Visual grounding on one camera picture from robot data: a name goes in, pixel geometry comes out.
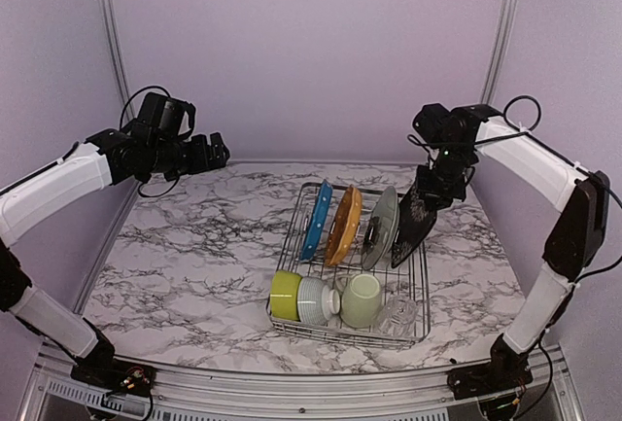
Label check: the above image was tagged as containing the clear glass cup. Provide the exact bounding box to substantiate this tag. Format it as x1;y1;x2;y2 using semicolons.
374;296;418;338

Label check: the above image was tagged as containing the aluminium frame post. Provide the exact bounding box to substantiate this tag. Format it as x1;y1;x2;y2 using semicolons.
480;0;518;104
99;0;129;103

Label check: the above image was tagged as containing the left aluminium frame post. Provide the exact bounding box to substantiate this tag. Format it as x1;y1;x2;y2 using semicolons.
99;0;129;103

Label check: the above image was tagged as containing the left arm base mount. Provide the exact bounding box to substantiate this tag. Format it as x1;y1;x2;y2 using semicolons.
70;359;156;398

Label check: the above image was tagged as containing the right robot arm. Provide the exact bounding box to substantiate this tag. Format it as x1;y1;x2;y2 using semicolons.
412;103;612;398

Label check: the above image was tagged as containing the white striped bowl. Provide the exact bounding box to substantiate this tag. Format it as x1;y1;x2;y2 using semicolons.
296;277;341;326

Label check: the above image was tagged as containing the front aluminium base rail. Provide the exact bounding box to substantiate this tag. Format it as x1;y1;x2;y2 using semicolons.
17;344;585;420

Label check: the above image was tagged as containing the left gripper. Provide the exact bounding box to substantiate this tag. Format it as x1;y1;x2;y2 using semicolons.
149;129;228;180

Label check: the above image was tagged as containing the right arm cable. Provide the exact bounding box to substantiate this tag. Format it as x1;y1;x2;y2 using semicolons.
501;94;542;133

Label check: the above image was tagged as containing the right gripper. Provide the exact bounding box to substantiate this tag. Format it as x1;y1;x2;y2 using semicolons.
417;139;474;210

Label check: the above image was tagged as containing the grey-blue round plate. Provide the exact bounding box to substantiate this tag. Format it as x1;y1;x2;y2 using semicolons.
361;186;399;270

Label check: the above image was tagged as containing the pale green mug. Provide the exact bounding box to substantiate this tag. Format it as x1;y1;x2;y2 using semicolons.
334;273;382;329

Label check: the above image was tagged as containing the blue dotted plate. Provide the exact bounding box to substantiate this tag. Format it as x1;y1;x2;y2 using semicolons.
299;180;333;261

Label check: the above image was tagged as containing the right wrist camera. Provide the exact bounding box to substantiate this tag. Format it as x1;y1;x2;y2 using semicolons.
412;103;450;144

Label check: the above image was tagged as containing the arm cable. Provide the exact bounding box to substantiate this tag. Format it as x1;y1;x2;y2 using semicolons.
118;84;179;198
501;94;542;133

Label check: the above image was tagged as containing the yellow dotted plate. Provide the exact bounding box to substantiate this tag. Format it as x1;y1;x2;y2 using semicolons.
324;186;363;266

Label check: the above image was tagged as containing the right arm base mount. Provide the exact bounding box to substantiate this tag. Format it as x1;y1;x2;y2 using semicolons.
447;362;534;400

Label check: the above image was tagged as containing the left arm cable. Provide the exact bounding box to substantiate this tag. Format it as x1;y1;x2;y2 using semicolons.
118;84;179;198

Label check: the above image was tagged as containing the wire dish rack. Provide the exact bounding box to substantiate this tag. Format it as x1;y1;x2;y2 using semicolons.
269;182;431;349

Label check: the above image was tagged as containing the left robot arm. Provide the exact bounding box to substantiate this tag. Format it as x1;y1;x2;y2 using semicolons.
1;129;230;387

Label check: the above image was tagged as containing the lime green bowl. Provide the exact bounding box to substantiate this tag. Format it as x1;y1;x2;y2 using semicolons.
269;270;302;321

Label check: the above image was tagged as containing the black floral square plate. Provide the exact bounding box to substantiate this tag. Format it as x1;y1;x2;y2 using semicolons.
391;185;437;268

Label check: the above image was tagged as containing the right aluminium frame post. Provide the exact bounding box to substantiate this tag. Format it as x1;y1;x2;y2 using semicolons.
480;0;518;104

